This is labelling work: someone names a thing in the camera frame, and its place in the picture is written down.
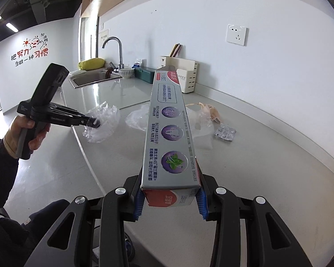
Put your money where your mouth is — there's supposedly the grey toothpaste box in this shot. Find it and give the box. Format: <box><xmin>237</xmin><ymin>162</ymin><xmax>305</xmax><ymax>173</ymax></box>
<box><xmin>141</xmin><ymin>65</ymin><xmax>202</xmax><ymax>208</ymax></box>

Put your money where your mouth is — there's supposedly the wooden chopsticks bundle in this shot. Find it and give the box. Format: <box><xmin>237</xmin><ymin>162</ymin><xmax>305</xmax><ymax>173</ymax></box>
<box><xmin>170</xmin><ymin>43</ymin><xmax>183</xmax><ymax>58</ymax></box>

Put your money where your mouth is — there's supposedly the clear plastic bag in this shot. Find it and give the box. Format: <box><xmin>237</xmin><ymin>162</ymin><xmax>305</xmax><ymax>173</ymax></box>
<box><xmin>82</xmin><ymin>104</ymin><xmax>121</xmax><ymax>144</ymax></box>
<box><xmin>125</xmin><ymin>103</ymin><xmax>215</xmax><ymax>151</ymax></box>

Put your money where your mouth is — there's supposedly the yellow cloth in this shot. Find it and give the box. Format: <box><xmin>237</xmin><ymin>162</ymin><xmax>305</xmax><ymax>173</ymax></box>
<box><xmin>78</xmin><ymin>58</ymin><xmax>106</xmax><ymax>71</ymax></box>

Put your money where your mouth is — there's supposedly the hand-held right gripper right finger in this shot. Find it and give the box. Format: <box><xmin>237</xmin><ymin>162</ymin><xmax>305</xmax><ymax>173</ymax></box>
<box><xmin>196</xmin><ymin>172</ymin><xmax>314</xmax><ymax>267</ymax></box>

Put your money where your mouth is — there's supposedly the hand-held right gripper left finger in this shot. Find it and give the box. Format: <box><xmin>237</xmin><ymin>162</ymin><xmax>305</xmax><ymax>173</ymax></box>
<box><xmin>31</xmin><ymin>174</ymin><xmax>145</xmax><ymax>267</ymax></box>

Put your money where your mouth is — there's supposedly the person's left forearm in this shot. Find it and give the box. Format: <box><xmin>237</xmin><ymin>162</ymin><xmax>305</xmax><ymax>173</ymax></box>
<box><xmin>0</xmin><ymin>136</ymin><xmax>20</xmax><ymax>209</ymax></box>

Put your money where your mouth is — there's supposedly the dark blue shoe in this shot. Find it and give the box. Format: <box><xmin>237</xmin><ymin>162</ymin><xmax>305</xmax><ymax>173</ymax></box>
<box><xmin>125</xmin><ymin>235</ymin><xmax>136</xmax><ymax>262</ymax></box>

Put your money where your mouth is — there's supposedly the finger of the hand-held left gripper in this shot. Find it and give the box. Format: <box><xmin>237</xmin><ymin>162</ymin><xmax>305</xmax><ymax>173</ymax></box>
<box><xmin>49</xmin><ymin>111</ymin><xmax>101</xmax><ymax>129</ymax></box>
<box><xmin>53</xmin><ymin>103</ymin><xmax>97</xmax><ymax>122</ymax></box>

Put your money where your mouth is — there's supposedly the patterned ceramic bowl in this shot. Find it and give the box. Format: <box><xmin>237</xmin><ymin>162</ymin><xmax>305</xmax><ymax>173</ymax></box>
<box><xmin>119</xmin><ymin>67</ymin><xmax>134</xmax><ymax>79</ymax></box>

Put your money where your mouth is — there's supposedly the red black wall decal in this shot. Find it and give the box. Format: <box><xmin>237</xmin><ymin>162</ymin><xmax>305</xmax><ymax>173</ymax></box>
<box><xmin>10</xmin><ymin>33</ymin><xmax>50</xmax><ymax>67</ymax></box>

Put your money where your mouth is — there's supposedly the white utensil holder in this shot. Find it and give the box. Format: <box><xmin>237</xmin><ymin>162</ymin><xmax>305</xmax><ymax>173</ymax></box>
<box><xmin>157</xmin><ymin>56</ymin><xmax>199</xmax><ymax>94</ymax></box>

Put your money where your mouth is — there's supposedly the person's left hand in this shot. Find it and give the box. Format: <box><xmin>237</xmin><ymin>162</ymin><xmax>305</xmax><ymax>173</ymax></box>
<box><xmin>4</xmin><ymin>115</ymin><xmax>51</xmax><ymax>153</ymax></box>

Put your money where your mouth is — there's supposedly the person's left leg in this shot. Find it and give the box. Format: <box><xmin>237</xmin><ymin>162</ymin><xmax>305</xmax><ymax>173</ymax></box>
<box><xmin>0</xmin><ymin>202</ymin><xmax>71</xmax><ymax>267</ymax></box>

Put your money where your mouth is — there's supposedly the large paper wall notice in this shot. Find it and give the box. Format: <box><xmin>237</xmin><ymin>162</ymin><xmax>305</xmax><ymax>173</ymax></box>
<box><xmin>98</xmin><ymin>28</ymin><xmax>110</xmax><ymax>48</ymax></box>

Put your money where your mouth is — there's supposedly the steel sink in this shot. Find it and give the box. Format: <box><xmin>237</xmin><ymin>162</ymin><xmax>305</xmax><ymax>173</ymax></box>
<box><xmin>69</xmin><ymin>69</ymin><xmax>123</xmax><ymax>89</ymax></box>

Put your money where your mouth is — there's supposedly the green lidded box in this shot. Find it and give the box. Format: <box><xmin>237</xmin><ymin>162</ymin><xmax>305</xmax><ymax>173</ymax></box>
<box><xmin>134</xmin><ymin>67</ymin><xmax>156</xmax><ymax>84</ymax></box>

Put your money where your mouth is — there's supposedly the silver blister pack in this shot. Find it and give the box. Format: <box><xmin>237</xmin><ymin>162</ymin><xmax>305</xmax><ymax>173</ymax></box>
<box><xmin>214</xmin><ymin>125</ymin><xmax>236</xmax><ymax>141</ymax></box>

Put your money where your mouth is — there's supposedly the steel faucet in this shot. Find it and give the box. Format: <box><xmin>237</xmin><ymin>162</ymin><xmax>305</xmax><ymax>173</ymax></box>
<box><xmin>102</xmin><ymin>36</ymin><xmax>124</xmax><ymax>73</ymax></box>

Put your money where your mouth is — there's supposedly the peach printed plastic wrapper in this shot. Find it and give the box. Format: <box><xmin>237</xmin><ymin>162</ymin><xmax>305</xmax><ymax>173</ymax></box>
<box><xmin>185</xmin><ymin>102</ymin><xmax>223</xmax><ymax>124</ymax></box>

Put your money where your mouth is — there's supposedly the white wall socket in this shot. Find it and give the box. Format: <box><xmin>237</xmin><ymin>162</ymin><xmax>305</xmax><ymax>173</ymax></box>
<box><xmin>226</xmin><ymin>24</ymin><xmax>247</xmax><ymax>46</ymax></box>

